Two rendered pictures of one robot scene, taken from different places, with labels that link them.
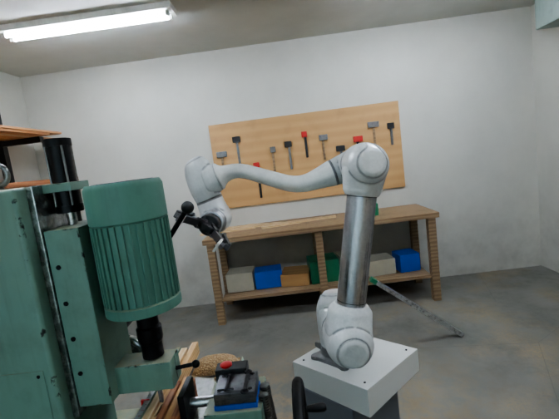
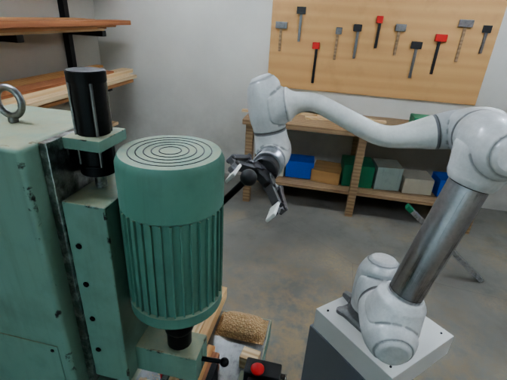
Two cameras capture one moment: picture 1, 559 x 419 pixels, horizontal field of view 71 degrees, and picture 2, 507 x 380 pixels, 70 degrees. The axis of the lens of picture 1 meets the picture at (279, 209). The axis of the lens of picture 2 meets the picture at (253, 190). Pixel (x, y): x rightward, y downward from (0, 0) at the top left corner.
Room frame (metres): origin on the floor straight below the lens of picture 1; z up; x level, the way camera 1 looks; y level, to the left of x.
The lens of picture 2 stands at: (0.38, 0.13, 1.71)
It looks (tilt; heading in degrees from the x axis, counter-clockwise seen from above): 26 degrees down; 9
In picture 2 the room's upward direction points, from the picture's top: 3 degrees clockwise
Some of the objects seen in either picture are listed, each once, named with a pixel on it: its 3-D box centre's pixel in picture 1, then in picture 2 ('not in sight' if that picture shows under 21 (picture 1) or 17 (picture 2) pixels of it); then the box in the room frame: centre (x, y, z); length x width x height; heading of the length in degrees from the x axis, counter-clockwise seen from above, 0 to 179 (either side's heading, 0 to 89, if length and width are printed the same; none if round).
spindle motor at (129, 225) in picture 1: (134, 246); (174, 231); (0.91, 0.35, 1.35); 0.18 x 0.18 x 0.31
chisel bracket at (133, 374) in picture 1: (149, 372); (172, 353); (0.91, 0.37, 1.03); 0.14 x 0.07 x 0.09; 88
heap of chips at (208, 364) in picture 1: (215, 362); (242, 323); (1.13, 0.26, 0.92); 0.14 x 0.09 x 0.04; 88
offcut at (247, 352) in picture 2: not in sight; (250, 359); (1.02, 0.21, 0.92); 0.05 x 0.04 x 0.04; 81
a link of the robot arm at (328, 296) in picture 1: (337, 317); (378, 284); (1.48, -0.17, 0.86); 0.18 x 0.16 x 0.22; 1
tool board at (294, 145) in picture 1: (307, 155); (375, 46); (4.15, -0.36, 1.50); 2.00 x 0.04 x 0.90; 88
